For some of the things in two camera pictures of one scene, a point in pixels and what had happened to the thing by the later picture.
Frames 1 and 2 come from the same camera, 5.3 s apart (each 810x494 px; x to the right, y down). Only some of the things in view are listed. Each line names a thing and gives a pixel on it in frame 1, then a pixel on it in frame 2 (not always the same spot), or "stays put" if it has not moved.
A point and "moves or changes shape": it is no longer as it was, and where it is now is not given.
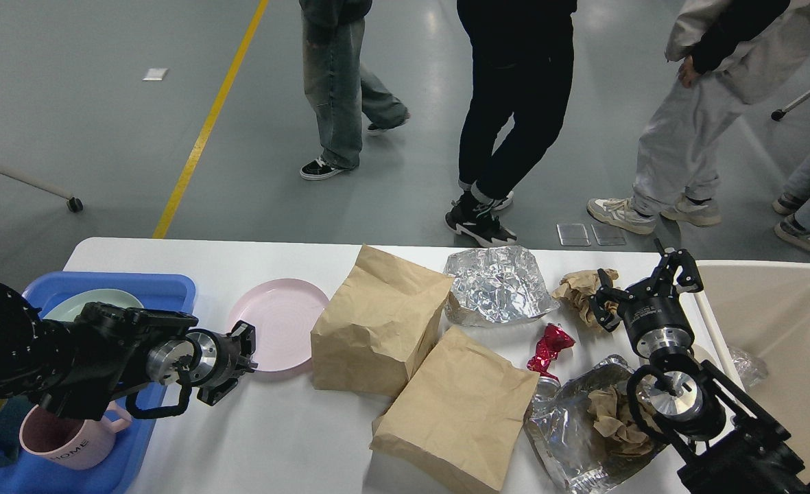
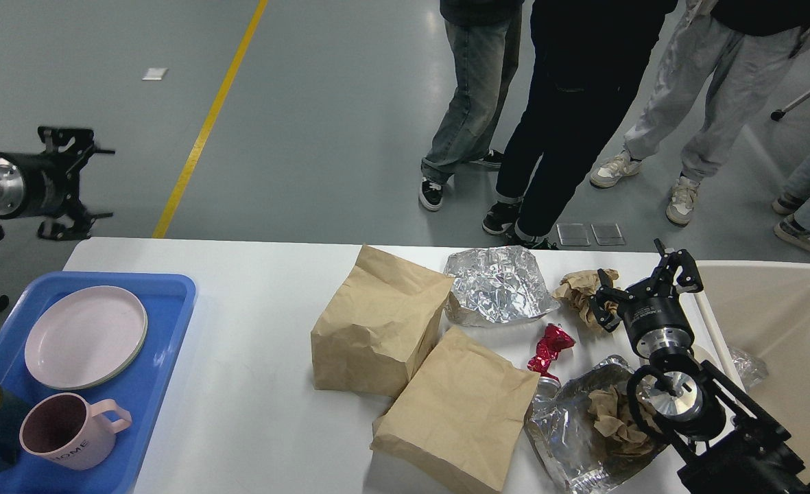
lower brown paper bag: [462, 414] stays put
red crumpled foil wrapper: [549, 348] stays put
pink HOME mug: [72, 443] stays put
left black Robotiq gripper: [205, 357] → [37, 185]
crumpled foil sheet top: [496, 285] stays put
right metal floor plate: [607, 235] stays put
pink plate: [284, 312] moves or changes shape
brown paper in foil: [612, 419] stays put
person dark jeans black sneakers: [520, 59] → [588, 57]
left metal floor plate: [573, 234] stays put
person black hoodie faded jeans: [338, 83] → [483, 37]
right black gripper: [656, 322] stays put
